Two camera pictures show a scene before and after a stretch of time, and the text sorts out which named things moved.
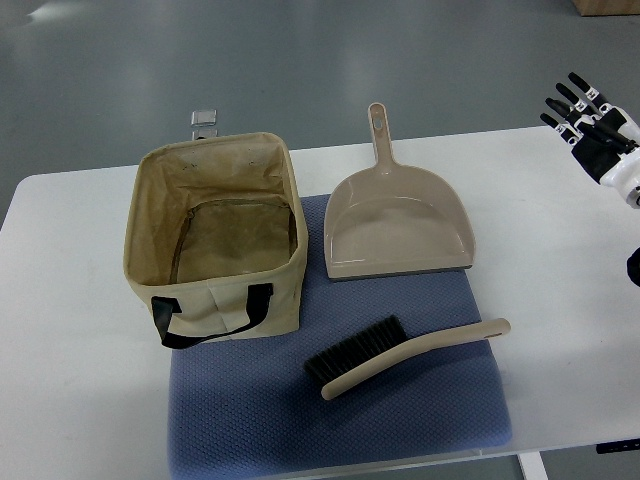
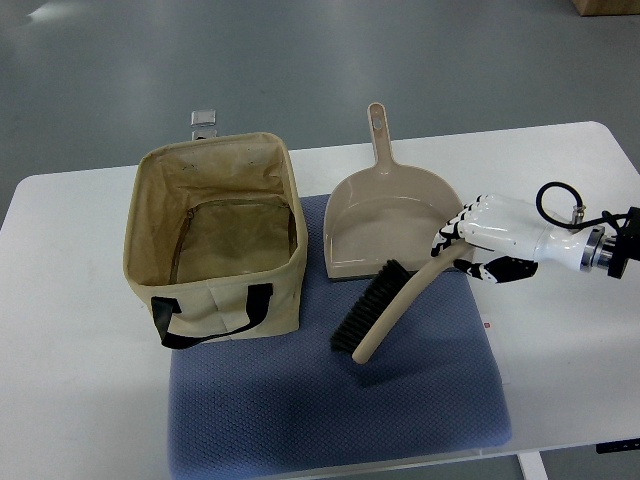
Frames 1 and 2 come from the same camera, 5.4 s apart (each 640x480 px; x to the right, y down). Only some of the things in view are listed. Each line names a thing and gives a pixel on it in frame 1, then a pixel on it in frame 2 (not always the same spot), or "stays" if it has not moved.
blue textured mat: [246, 404] stays
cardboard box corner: [607, 7] stays
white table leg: [532, 466] stays
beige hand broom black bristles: [383, 342] -> [390, 293]
